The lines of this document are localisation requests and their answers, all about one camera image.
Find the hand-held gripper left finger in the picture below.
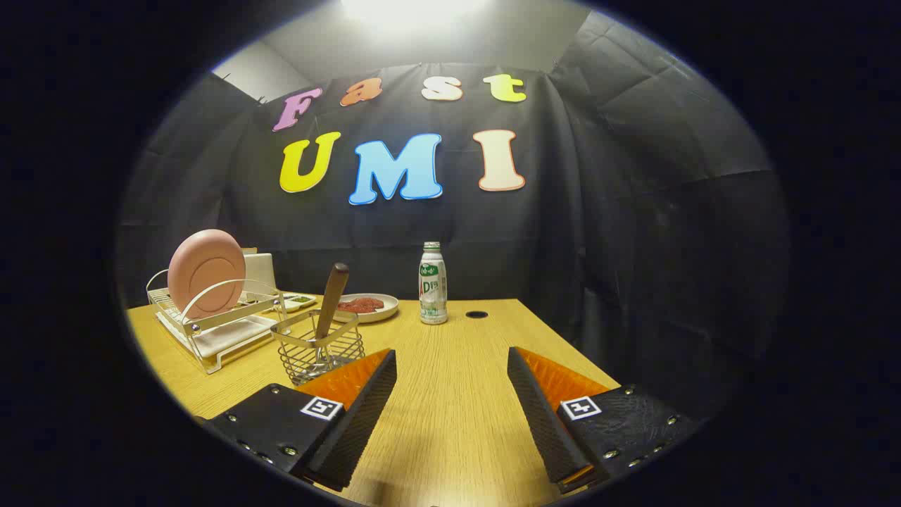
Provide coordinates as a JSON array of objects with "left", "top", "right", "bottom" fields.
[{"left": 204, "top": 349, "right": 398, "bottom": 492}]

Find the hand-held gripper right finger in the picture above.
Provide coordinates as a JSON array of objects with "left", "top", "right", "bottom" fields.
[{"left": 507, "top": 346, "right": 698, "bottom": 494}]

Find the metal wire basket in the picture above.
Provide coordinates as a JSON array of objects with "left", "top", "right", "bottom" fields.
[{"left": 271, "top": 308, "right": 366, "bottom": 386}]

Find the wooden handled spoon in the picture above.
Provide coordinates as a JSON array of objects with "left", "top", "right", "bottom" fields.
[{"left": 310, "top": 263, "right": 350, "bottom": 370}]

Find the white wire dish rack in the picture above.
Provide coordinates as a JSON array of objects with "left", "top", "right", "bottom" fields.
[{"left": 146, "top": 269, "right": 289, "bottom": 375}]

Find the pink plate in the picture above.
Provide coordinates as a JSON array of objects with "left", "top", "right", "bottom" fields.
[{"left": 168, "top": 229, "right": 247, "bottom": 319}]

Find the beige plate with meat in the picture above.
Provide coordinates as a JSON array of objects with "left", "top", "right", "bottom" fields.
[{"left": 331, "top": 293, "right": 400, "bottom": 324}]

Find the white drink bottle green cap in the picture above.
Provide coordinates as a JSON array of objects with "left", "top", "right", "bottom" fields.
[{"left": 419, "top": 242, "right": 449, "bottom": 325}]

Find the white toaster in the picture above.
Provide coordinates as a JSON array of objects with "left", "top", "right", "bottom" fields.
[{"left": 241, "top": 248, "right": 275, "bottom": 291}]

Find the black backdrop cloth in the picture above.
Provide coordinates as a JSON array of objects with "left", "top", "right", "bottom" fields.
[{"left": 116, "top": 11, "right": 793, "bottom": 423}]

